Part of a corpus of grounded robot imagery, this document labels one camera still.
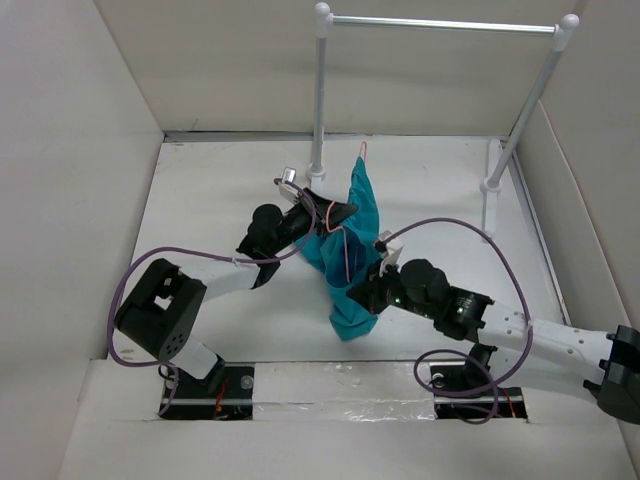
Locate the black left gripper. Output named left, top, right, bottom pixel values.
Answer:
left=269, top=188, right=356, bottom=255

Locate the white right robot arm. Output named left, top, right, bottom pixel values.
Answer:
left=347, top=259, right=639, bottom=424

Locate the white clothes rack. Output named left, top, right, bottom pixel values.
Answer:
left=305, top=2, right=581, bottom=243

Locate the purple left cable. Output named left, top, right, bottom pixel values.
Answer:
left=106, top=176, right=317, bottom=416

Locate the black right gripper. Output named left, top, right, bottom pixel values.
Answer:
left=346, top=257, right=436, bottom=320

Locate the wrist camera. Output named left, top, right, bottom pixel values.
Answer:
left=374, top=230, right=404, bottom=277
left=274, top=167, right=298, bottom=204

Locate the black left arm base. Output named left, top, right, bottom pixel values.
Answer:
left=158, top=363, right=255, bottom=421

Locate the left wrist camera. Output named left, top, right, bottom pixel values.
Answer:
left=274, top=167, right=298, bottom=204

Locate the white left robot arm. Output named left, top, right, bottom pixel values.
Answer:
left=114, top=184, right=359, bottom=397

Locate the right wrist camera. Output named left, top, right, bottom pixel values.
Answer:
left=374, top=230, right=404, bottom=277

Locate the pink wire hanger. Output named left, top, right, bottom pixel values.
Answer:
left=325, top=141, right=368, bottom=283

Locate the teal t shirt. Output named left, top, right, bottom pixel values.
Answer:
left=300, top=157, right=380, bottom=342

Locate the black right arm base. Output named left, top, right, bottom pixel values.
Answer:
left=425, top=344, right=528, bottom=424

